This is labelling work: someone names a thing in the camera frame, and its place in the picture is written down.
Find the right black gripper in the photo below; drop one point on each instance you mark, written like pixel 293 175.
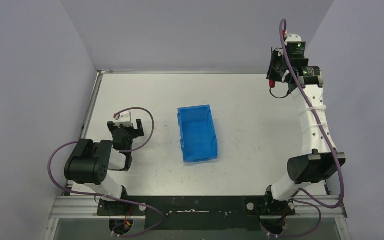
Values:
pixel 277 55

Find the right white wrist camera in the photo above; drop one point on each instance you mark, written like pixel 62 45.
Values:
pixel 291 38

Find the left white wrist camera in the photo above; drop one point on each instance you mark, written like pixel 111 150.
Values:
pixel 123 119

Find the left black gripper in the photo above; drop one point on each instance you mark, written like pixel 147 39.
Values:
pixel 124 129

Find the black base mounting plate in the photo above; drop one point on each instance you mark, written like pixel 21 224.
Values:
pixel 201 213

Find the black red screwdriver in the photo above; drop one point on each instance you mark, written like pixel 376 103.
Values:
pixel 272 84

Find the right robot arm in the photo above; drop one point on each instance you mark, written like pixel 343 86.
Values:
pixel 319 158

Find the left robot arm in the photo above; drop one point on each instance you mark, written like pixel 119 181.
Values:
pixel 90 161

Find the blue plastic bin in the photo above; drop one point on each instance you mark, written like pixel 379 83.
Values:
pixel 198 139

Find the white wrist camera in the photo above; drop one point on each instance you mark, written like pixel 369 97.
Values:
pixel 291 38
pixel 123 119

